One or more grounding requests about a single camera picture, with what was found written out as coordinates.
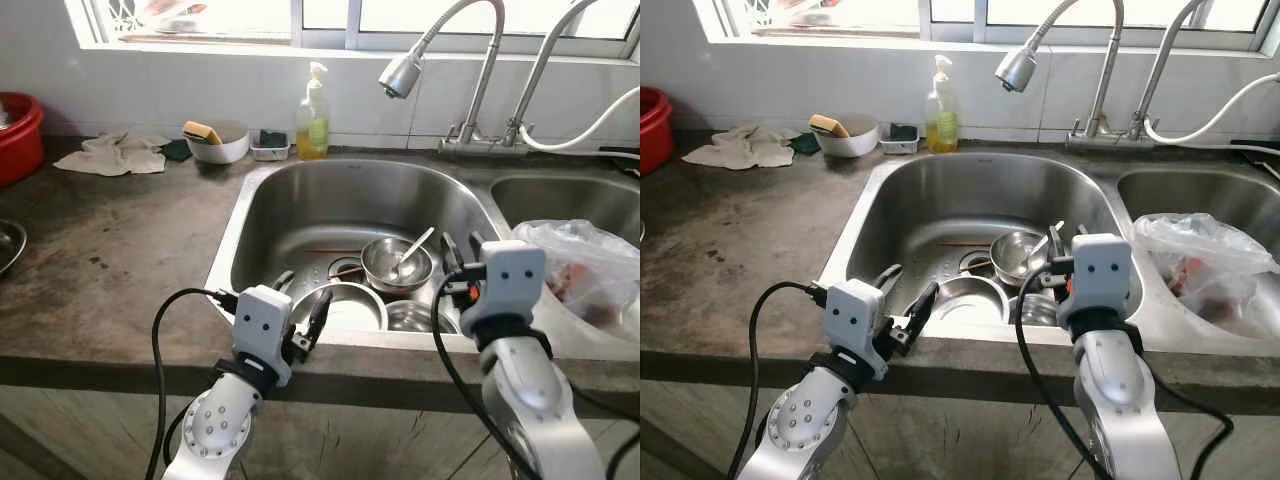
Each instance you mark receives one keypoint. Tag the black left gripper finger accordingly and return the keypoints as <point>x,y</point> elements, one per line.
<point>888,277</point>
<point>319,315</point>
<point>924,310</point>
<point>285,281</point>

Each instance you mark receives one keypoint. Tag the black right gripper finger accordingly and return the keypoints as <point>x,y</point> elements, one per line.
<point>1057,243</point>
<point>453,255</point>
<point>478,247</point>
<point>1081,233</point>

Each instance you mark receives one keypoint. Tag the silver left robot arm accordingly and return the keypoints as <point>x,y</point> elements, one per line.
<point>215,430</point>
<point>800,425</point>

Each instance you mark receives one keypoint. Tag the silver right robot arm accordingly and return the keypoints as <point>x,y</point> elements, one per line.
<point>1125,400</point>
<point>535,400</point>

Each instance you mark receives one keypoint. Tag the metal spoon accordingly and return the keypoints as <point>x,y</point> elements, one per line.
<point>415,250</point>
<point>1038,246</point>

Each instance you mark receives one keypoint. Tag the large steel bowl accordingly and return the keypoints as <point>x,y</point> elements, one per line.
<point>970,298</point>
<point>350,310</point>

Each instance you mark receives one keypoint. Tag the small steel bowl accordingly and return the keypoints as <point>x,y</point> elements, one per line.
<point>410,318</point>
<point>1035,310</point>

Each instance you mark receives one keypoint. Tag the steel bowl with spoon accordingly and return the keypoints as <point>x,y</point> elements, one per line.
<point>1010,255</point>
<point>382,265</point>

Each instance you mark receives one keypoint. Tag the brown chopstick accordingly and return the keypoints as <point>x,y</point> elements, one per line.
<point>335,250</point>
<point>965,243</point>

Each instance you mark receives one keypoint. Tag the stainless steel double sink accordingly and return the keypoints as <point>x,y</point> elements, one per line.
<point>960,200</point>
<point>330,205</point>

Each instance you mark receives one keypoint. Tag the clear plastic bag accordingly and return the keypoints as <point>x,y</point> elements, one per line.
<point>1200,265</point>
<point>585,270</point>

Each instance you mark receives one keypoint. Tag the grey wooden cabinet front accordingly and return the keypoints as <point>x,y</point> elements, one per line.
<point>960,435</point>
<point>380,440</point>

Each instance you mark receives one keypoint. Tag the small white sponge tray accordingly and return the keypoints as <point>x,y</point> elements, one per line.
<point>900,140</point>
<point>270,148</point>

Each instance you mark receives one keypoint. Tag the white ceramic bowl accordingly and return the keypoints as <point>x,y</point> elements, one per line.
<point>225,148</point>
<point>858,140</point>

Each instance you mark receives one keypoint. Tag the dark green scrub pad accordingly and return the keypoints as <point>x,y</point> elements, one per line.
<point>806,144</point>
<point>177,151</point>

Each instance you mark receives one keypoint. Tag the yellow dish soap bottle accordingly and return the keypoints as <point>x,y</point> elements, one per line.
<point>313,125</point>
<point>941,120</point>

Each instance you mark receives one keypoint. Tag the yellow sponge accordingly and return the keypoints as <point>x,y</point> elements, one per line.
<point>202,132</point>
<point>828,125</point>

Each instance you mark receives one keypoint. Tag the chrome faucet with spray head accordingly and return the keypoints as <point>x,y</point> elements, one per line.
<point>485,70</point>
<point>1105,70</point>

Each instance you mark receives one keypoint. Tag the chrome gooseneck faucet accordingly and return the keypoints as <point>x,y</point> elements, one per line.
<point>1165,60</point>
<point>540,70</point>

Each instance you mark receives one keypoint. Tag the beige crumpled cloth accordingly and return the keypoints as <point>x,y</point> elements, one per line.
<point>115,155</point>
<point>745,148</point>

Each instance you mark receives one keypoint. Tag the red plastic basin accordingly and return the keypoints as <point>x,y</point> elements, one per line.
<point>15,140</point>
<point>655,130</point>

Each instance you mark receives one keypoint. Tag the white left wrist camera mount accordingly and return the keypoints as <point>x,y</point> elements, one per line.
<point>852,325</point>
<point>260,330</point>

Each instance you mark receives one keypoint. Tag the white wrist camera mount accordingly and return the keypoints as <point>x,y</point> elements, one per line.
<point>510,280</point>
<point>260,330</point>
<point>852,325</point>
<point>1100,270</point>

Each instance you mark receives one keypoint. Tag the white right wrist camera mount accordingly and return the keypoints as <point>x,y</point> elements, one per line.
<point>510,280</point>
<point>1100,270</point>

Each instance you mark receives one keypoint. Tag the white window frame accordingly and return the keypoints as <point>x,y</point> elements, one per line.
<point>350,30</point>
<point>980,28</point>

